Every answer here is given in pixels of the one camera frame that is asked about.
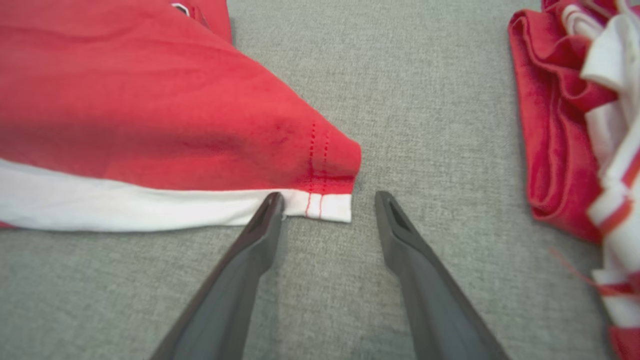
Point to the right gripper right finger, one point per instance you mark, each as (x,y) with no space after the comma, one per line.
(430,300)

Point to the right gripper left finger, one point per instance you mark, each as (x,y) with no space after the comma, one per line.
(225,300)

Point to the red basketball jersey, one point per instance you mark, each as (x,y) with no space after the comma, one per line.
(555,150)

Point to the red and white shirt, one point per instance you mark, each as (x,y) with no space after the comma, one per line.
(150,115)

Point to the grey fabric sofa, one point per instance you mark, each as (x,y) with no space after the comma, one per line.
(325,300)

